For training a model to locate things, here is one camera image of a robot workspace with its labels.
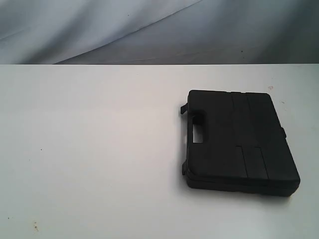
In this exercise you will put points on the white backdrop cloth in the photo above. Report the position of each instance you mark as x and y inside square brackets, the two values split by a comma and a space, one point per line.
[159, 31]

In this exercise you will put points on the black plastic carrying case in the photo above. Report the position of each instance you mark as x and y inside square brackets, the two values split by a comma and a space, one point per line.
[235, 143]

